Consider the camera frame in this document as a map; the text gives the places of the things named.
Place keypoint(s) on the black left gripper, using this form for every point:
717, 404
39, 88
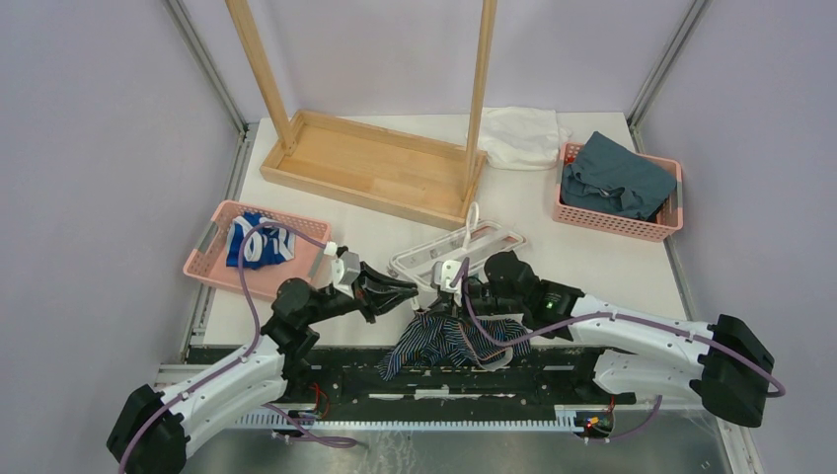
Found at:
370, 303

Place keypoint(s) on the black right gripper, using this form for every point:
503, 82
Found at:
468, 282

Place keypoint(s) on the white plastic clip hanger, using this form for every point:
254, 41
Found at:
477, 240

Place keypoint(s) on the navy striped boxer underwear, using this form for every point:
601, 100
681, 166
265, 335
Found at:
433, 340

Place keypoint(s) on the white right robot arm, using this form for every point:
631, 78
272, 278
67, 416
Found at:
723, 365

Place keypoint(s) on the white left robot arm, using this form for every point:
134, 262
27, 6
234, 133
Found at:
157, 431

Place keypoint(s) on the blue white underwear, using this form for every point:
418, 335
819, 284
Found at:
267, 247

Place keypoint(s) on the wooden hanger rack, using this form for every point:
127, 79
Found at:
414, 177

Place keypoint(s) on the teal grey underwear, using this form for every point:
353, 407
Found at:
609, 178

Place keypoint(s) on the white folded cloth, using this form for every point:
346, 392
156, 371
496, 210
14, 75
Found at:
521, 139

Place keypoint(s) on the pink basket left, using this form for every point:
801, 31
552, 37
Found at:
207, 262

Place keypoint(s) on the pink basket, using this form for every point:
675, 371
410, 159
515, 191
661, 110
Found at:
668, 220
207, 262

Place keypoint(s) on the pink basket right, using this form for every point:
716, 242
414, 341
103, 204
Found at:
668, 220

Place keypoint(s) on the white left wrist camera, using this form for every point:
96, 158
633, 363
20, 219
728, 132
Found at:
345, 267

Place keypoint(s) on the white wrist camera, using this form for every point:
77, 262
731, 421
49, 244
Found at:
345, 267
447, 276

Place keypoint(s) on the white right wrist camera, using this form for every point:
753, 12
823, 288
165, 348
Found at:
447, 276

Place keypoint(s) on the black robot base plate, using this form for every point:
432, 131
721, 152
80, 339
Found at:
347, 382

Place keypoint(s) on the white slotted cable duct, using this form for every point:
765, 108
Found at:
563, 422

